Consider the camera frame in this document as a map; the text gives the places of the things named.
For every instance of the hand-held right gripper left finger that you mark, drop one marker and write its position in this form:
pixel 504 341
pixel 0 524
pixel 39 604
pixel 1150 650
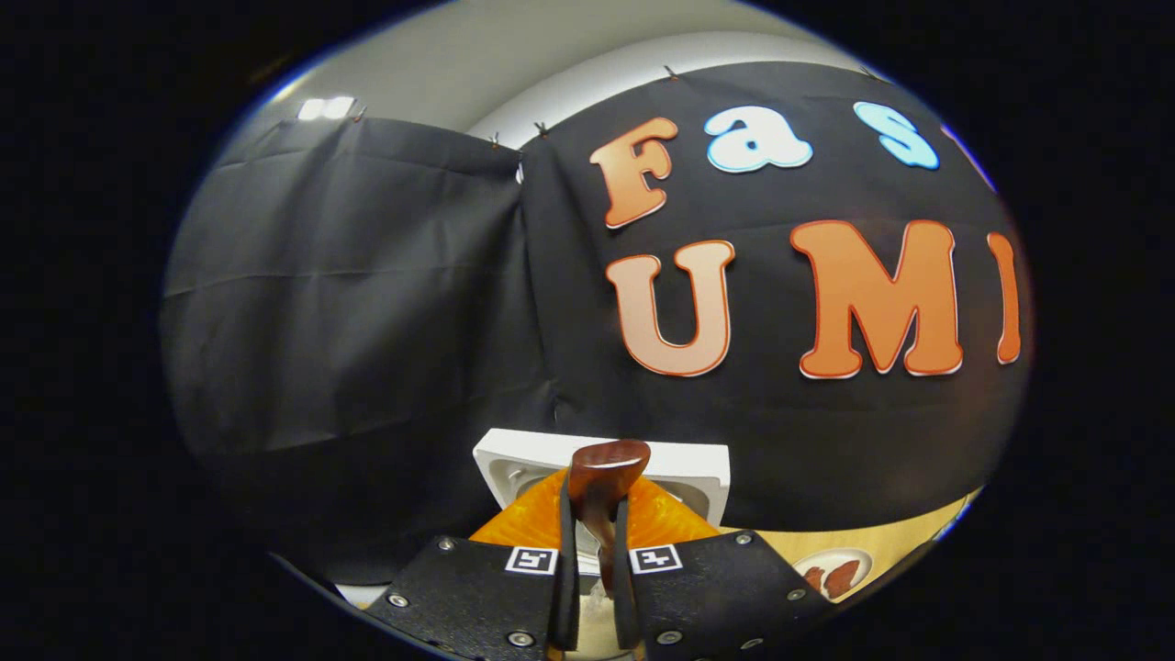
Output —
pixel 567 578

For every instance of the brown wooden spoon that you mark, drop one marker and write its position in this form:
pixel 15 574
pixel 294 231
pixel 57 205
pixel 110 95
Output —
pixel 606 459

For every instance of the black backdrop cloth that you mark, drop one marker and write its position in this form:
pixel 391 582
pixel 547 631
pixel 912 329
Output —
pixel 367 303

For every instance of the white round plate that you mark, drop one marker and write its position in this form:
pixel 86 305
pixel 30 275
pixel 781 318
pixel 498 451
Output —
pixel 858 558

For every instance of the white rice cooker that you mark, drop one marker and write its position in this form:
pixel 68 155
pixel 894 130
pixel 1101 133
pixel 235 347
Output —
pixel 684 468

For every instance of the ceiling light panel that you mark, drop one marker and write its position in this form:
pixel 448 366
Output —
pixel 326 108

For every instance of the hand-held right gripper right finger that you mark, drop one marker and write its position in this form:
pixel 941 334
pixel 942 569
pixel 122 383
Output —
pixel 622 588

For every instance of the red meat piece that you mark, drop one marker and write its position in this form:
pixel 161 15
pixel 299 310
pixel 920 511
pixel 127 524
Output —
pixel 812 578
pixel 840 578

